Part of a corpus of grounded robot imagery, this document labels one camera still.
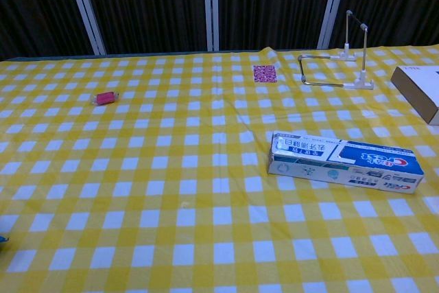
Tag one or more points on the pink patterned square card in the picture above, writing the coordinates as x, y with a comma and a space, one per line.
264, 73

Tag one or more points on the blue plastic packet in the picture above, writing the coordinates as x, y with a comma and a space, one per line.
2, 239

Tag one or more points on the yellow white checkered tablecloth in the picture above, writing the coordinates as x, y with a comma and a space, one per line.
171, 176

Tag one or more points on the pink wrapped candy roll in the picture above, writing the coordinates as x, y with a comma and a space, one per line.
104, 98

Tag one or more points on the white blue toothpaste box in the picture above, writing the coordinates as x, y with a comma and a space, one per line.
343, 169

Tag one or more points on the white partition frame post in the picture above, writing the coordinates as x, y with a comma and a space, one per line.
87, 15
211, 5
333, 5

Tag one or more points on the clear acrylic stand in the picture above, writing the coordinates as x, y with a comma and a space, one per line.
361, 82

